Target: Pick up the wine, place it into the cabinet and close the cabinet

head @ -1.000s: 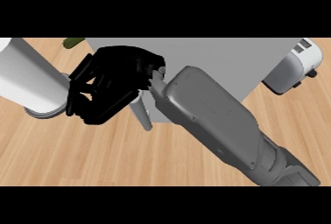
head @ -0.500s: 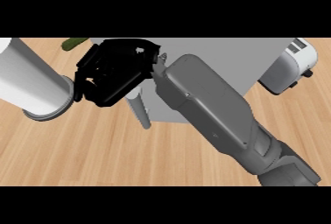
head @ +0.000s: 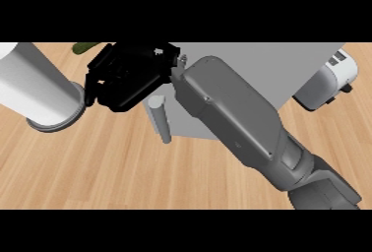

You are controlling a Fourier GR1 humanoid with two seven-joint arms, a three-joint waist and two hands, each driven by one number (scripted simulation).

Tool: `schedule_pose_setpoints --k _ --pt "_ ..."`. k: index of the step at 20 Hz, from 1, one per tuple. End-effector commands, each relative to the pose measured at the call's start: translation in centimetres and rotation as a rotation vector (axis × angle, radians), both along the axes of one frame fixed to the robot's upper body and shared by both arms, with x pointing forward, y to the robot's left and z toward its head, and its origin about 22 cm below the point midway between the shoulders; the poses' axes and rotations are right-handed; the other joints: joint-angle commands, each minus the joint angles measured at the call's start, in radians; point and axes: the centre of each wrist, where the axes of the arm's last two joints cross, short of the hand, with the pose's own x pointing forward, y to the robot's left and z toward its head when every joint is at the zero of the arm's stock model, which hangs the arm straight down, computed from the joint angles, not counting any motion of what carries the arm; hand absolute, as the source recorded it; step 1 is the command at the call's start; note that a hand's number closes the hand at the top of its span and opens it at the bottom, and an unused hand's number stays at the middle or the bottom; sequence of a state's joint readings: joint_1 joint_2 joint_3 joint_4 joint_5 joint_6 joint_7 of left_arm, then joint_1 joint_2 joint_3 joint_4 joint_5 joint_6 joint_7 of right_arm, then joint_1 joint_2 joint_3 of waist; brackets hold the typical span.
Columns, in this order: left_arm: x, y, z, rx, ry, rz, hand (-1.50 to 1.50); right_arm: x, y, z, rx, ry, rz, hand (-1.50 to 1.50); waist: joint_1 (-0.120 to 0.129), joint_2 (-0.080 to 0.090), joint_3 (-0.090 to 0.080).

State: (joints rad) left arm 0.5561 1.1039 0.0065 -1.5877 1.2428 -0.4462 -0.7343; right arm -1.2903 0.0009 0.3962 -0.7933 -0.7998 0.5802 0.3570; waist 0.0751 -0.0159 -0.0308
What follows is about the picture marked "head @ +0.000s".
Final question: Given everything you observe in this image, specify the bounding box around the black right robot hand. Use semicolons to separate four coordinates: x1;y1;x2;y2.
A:
84;42;181;113

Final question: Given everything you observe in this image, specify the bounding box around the flat grey cabinet door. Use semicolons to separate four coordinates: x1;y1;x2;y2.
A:
141;42;346;142

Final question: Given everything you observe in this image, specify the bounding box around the green bottle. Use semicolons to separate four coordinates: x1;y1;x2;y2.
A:
70;42;103;55

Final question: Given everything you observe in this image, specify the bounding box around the white cylinder with grey rim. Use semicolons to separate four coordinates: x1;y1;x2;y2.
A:
0;42;87;134

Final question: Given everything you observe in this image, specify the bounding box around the white rounded appliance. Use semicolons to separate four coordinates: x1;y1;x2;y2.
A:
290;48;360;112

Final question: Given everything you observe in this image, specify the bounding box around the grey cylindrical door handle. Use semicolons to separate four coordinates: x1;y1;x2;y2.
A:
144;94;174;145

